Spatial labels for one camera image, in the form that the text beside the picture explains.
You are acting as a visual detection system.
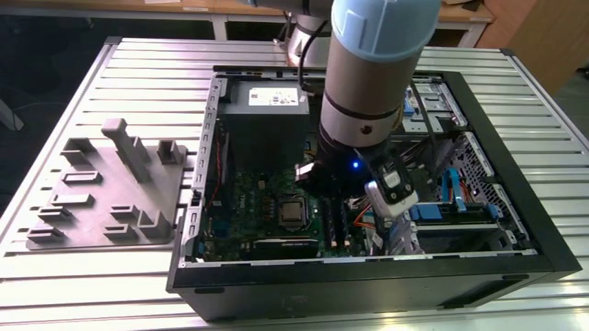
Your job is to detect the green motherboard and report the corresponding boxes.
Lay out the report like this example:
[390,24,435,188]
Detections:
[204,168,368,259]

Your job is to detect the black cable bundle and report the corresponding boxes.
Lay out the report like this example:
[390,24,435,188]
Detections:
[392,132,463,170]

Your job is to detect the silver metal disk bay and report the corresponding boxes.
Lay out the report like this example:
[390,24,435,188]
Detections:
[399,203,524,254]

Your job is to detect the hard disk in blue carrier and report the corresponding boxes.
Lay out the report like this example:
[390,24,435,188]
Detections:
[411,203,500,228]

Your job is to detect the black graphics card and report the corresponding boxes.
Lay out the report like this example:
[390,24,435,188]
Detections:
[249,237,320,260]

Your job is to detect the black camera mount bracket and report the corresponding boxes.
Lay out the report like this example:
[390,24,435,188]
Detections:
[354,144,406,173]

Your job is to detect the silver CPU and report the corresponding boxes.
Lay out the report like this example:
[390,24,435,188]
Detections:
[280,203,307,223]

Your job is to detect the black camera cable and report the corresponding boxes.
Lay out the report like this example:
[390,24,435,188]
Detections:
[410,81,439,165]

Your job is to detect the blue drive carrier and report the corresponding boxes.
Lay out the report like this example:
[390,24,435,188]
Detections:
[402,88,418,115]

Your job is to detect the blue SATA cable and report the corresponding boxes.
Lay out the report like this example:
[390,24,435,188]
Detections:
[440,168,468,212]

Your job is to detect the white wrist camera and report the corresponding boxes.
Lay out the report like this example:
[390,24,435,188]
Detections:
[364,157,420,219]

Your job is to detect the orange wires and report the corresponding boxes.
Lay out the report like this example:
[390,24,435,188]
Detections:
[352,203,383,229]

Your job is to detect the grey parts rack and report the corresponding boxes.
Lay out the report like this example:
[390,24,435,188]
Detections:
[25,117,193,251]

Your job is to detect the CPU socket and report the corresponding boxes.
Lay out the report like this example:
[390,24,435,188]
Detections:
[273,194,315,232]

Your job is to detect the wooden desk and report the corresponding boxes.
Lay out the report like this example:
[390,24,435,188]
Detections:
[0,0,498,49]

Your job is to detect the brown wooden cabinet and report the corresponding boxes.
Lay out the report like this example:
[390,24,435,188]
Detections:
[475,0,589,94]

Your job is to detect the silver metal drive cage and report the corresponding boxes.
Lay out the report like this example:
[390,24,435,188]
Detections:
[399,78,463,146]

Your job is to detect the grey power supply unit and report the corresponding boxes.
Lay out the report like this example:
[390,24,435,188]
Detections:
[220,81,323,170]

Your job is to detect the black PC case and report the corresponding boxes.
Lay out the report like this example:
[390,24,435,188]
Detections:
[164,63,583,323]

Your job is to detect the black cable with silver plug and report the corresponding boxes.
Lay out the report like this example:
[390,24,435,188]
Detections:
[271,10,297,48]

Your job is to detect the RAM stick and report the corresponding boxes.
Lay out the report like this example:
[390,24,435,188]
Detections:
[320,197,336,248]
[335,198,350,248]

